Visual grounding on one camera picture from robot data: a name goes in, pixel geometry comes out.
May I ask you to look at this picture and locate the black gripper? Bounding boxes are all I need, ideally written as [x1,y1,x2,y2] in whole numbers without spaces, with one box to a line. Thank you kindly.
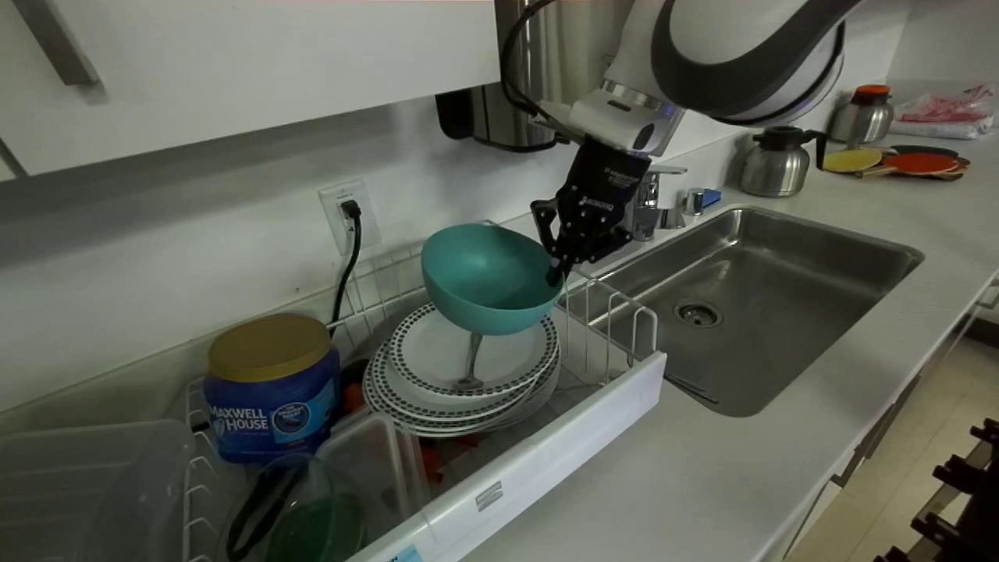
[530,142,652,287]

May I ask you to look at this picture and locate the teal plastic bowl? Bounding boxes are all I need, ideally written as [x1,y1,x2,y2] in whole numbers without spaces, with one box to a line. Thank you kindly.
[420,223,563,334]

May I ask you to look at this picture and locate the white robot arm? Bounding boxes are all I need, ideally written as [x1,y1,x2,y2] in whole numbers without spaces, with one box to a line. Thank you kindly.
[530,0,862,287]

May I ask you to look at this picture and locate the stainless steel sink basin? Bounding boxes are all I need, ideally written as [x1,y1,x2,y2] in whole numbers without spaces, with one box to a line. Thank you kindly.
[583,207,924,418]

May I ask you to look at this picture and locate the green bowl in rack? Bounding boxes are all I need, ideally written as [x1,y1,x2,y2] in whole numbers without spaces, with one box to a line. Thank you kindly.
[262,495,364,562]

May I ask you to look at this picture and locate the steel paper towel dispenser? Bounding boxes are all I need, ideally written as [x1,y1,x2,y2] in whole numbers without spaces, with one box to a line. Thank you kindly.
[434,0,558,153]

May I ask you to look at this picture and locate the stack of white plates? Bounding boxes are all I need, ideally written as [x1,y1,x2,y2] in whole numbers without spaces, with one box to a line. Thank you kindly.
[363,302,558,438]

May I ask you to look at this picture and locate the steel coffee carafe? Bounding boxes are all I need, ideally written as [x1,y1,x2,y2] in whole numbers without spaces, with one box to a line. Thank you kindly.
[740,124,825,199]

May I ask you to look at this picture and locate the blue coffee can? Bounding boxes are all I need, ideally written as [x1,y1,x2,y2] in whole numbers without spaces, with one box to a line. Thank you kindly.
[203,312,341,465]

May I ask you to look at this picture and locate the steel thermos orange lid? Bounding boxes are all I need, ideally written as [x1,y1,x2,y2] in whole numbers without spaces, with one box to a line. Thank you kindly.
[830,86,893,148]

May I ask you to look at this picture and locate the orange and yellow plates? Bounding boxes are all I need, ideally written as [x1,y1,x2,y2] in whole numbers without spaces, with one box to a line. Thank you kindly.
[820,148,969,177]

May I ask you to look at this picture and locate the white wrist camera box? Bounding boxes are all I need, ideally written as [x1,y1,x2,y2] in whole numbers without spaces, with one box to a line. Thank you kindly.
[537,80,683,171]

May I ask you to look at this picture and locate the black power cord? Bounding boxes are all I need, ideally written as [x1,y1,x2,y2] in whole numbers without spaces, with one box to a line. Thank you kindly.
[324,198,368,331]

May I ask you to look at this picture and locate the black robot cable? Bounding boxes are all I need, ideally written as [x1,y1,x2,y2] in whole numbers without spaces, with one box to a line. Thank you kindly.
[497,0,586,133]

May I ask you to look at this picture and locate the white wire dish rack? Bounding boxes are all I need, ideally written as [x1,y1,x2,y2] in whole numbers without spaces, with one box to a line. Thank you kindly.
[182,276,665,562]

